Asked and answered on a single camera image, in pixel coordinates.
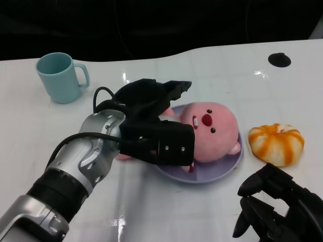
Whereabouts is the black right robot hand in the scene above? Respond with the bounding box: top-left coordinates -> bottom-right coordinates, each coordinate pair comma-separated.
232,162 -> 323,242

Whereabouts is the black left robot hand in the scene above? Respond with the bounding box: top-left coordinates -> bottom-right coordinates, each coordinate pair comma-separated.
115,78 -> 192,124

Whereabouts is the pink plush doll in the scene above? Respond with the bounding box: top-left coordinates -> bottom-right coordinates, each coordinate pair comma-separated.
116,100 -> 240,174

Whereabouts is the lavender plate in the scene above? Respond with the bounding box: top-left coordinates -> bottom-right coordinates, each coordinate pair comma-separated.
151,104 -> 244,184

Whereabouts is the orange striped bun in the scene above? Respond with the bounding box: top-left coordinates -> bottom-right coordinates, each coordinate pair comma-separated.
248,123 -> 305,167

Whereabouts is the black backdrop cloth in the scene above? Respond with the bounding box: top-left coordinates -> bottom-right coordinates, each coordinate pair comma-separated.
0,0 -> 323,63

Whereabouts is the teal mug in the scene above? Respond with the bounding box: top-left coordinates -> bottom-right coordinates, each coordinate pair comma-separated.
35,52 -> 90,104

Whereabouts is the black table grommet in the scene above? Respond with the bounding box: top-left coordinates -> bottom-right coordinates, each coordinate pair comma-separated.
267,52 -> 292,68

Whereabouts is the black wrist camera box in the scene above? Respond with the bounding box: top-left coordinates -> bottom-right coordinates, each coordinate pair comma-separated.
119,120 -> 195,167

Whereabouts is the black looped cable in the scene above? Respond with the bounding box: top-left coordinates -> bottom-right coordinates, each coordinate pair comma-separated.
92,87 -> 122,113

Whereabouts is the black camera cable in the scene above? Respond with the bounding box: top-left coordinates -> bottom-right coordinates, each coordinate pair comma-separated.
46,133 -> 149,169

